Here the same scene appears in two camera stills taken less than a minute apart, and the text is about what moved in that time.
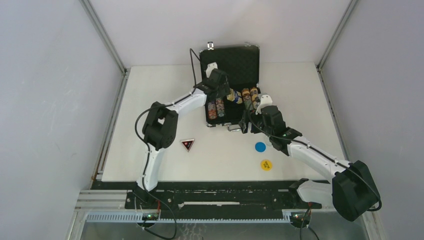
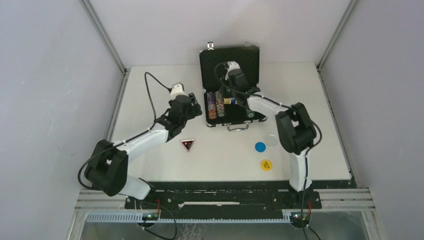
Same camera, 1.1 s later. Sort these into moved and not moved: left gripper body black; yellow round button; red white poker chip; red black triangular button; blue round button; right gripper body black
Moved: left gripper body black; right gripper body black
Not moved: yellow round button; blue round button; red black triangular button; red white poker chip
